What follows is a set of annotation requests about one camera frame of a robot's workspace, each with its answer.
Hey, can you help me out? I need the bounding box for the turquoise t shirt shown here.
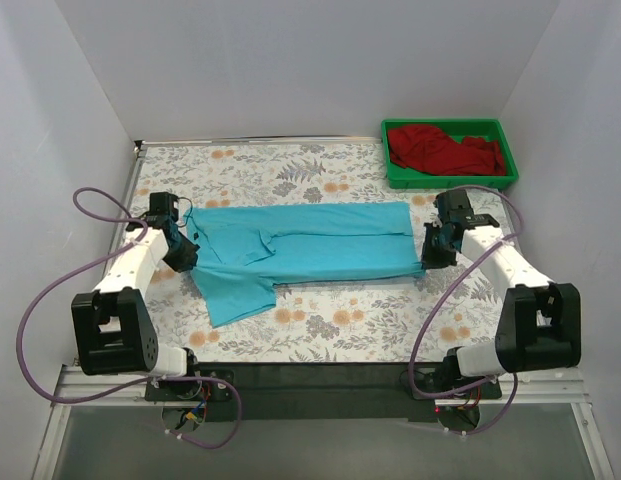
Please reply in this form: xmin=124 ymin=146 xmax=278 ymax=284
xmin=187 ymin=202 xmax=425 ymax=327

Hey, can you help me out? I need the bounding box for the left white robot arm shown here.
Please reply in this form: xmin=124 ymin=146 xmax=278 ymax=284
xmin=71 ymin=192 xmax=203 ymax=400

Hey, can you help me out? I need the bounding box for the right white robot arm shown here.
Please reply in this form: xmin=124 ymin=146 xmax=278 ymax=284
xmin=421 ymin=188 xmax=582 ymax=398

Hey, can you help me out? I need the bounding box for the floral tablecloth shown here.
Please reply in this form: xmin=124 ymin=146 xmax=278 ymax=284
xmin=129 ymin=141 xmax=502 ymax=362

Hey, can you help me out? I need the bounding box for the green plastic bin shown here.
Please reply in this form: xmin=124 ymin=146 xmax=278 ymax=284
xmin=381 ymin=118 xmax=518 ymax=189

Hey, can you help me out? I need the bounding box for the red t shirt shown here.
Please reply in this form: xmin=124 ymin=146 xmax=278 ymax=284
xmin=387 ymin=124 xmax=507 ymax=176

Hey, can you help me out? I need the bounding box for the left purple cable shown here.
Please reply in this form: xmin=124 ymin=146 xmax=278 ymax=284
xmin=17 ymin=187 xmax=243 ymax=449

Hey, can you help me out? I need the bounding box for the aluminium front rail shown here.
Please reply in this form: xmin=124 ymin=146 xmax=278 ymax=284
xmin=56 ymin=363 xmax=588 ymax=403

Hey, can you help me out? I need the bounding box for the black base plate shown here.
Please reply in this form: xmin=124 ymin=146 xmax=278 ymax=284
xmin=144 ymin=362 xmax=471 ymax=422

